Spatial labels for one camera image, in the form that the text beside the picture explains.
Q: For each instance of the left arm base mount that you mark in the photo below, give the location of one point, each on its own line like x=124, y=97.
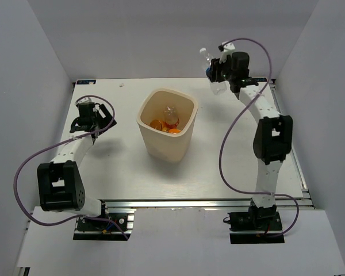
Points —
x=114, y=224

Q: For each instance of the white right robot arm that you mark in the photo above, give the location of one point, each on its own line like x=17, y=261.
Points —
x=272, y=141

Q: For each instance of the clear bottle red cap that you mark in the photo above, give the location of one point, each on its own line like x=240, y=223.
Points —
x=171, y=117

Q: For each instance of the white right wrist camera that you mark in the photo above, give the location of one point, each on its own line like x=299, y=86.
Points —
x=226, y=49

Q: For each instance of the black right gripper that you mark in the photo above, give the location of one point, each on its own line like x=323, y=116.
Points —
x=216, y=66

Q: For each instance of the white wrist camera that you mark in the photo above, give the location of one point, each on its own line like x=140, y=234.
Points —
x=226, y=49
x=83, y=100

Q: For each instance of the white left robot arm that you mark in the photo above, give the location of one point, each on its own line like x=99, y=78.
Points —
x=60, y=185

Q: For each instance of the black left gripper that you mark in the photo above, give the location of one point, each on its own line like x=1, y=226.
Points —
x=106, y=121

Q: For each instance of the clear bottle blue label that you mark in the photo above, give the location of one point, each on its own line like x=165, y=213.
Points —
x=216, y=87

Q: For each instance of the orange juice bottle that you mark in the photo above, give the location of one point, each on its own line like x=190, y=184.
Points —
x=157, y=124
x=174, y=131

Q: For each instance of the left blue table label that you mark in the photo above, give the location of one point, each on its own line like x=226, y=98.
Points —
x=86, y=82

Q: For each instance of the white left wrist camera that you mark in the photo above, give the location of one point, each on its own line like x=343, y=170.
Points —
x=83, y=100

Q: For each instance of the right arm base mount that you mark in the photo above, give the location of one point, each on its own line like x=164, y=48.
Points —
x=242, y=229

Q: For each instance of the cream plastic bin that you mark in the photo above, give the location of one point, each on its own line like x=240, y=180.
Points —
x=167, y=146

